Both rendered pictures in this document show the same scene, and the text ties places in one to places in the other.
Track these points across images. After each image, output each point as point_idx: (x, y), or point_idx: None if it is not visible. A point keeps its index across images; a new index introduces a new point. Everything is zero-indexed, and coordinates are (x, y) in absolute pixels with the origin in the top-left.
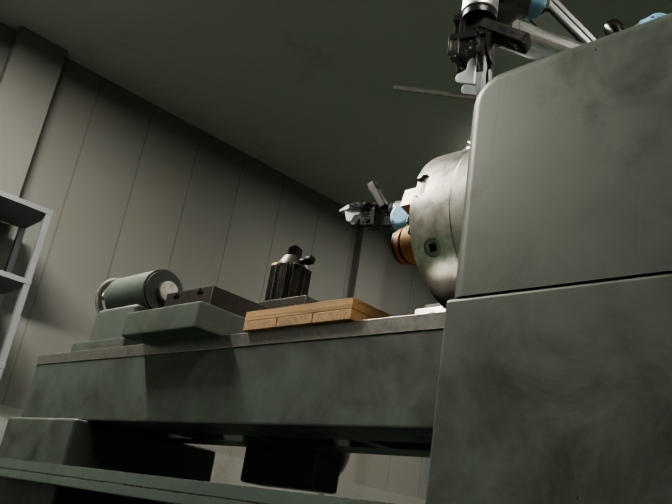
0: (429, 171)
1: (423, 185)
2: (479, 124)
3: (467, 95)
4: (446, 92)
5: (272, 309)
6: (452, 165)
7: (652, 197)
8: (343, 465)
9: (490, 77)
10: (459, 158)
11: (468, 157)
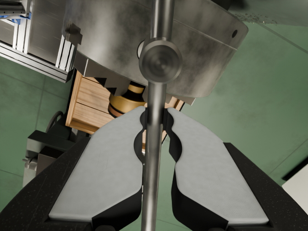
0: (216, 83)
1: None
2: None
3: (161, 150)
4: (156, 205)
5: (162, 140)
6: (232, 57)
7: None
8: (61, 111)
9: (95, 169)
10: (233, 53)
11: (242, 41)
